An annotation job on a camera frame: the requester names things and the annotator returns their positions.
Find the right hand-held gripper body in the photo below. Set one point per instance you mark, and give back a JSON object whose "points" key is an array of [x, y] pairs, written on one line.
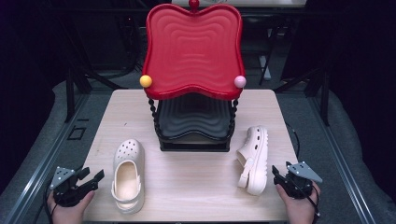
{"points": [[300, 180]]}

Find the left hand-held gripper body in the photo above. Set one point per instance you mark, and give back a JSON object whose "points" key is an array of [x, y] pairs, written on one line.
{"points": [[63, 189]]}

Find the cream clog shoe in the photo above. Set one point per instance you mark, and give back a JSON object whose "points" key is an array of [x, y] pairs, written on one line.
{"points": [[128, 155], [257, 155]]}

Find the red and black shoe rack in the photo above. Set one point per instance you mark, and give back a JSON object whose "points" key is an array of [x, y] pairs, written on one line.
{"points": [[193, 49]]}

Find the person's left hand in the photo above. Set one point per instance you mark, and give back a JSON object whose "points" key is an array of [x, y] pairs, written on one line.
{"points": [[70, 214]]}

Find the person's right hand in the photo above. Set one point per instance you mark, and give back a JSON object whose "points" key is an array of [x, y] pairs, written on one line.
{"points": [[300, 211]]}

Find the black metal stand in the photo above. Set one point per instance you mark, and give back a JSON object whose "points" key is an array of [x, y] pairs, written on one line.
{"points": [[71, 93], [324, 93]]}

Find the white stand leg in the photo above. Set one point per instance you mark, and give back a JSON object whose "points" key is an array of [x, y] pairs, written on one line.
{"points": [[265, 70]]}

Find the white table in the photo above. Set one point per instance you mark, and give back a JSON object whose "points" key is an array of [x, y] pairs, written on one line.
{"points": [[249, 3]]}

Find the metal floor rail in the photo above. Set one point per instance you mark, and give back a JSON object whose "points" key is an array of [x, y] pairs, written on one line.
{"points": [[40, 161], [339, 155]]}

